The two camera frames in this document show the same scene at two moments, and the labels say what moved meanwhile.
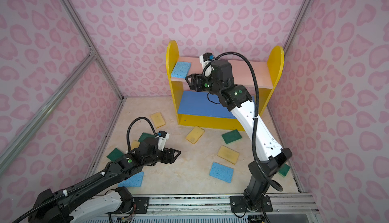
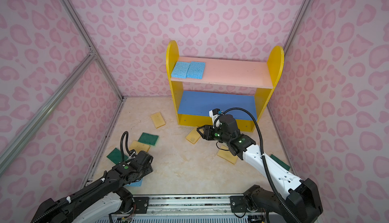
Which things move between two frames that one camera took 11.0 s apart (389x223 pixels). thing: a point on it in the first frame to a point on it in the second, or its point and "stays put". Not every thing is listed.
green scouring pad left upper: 145,135 stays put
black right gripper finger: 194,79 to 205,126
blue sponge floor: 135,181 stays put
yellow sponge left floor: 134,144 stays put
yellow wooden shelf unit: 207,109 stays put
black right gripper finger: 192,84 to 204,135
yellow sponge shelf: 195,134 stays put
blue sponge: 181,69 stays put
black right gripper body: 204,84 to 215,134
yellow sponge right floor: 228,154 stays put
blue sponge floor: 221,171 to 196,70
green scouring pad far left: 115,154 stays put
